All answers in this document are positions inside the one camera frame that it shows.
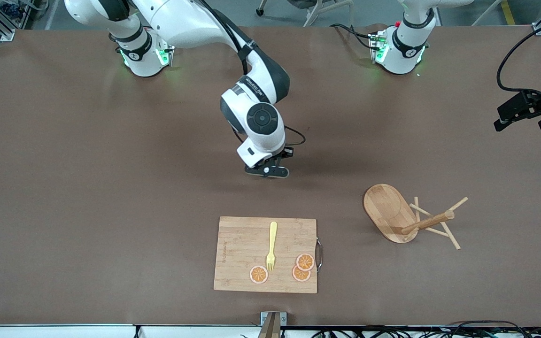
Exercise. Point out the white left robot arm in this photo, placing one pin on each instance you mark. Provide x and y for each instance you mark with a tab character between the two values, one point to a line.
399	51

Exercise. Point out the office chair base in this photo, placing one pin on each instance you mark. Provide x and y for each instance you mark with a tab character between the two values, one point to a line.
317	11

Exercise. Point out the yellow plastic fork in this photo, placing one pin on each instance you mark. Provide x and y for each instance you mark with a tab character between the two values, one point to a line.
273	234

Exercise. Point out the wooden mug tree rack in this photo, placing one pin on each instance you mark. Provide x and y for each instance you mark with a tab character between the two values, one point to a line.
388	211

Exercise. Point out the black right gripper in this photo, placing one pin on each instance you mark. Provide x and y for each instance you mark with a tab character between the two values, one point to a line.
285	153

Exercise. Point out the orange slice toy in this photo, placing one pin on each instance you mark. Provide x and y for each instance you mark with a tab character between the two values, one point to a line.
258	274
305	262
300	276

